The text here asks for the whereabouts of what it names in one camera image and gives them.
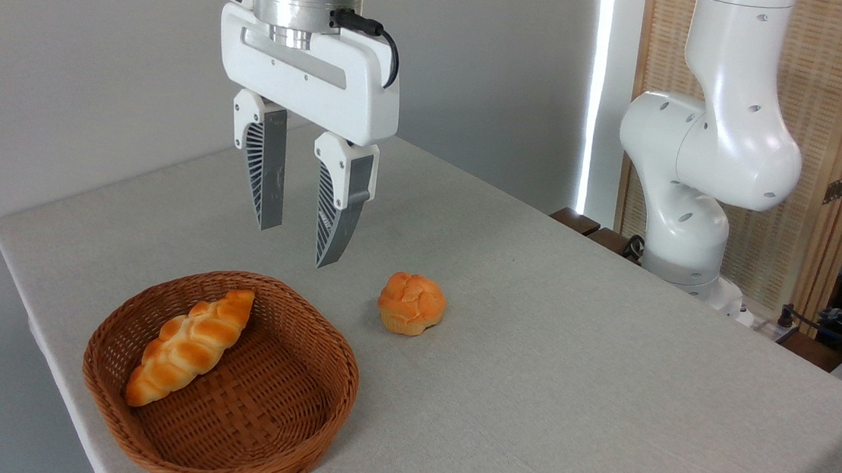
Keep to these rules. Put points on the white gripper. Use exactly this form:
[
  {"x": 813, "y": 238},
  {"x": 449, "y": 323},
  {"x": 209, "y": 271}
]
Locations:
[{"x": 356, "y": 101}]

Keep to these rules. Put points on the round bread bun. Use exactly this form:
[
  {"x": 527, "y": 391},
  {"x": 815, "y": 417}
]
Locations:
[{"x": 411, "y": 304}]

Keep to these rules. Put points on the long braided bread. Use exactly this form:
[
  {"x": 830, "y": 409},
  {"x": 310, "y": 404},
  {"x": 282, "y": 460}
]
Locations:
[{"x": 186, "y": 345}]

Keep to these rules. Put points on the brown wicker basket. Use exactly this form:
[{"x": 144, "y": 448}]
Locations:
[{"x": 283, "y": 422}]

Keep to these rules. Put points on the dark wooden block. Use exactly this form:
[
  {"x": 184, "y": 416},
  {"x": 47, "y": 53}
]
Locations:
[
  {"x": 609, "y": 241},
  {"x": 575, "y": 221}
]

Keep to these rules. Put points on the grey tablecloth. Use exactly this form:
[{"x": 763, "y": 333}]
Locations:
[{"x": 565, "y": 417}]

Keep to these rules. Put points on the bamboo folding screen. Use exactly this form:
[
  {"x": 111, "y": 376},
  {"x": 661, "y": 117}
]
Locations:
[{"x": 838, "y": 90}]

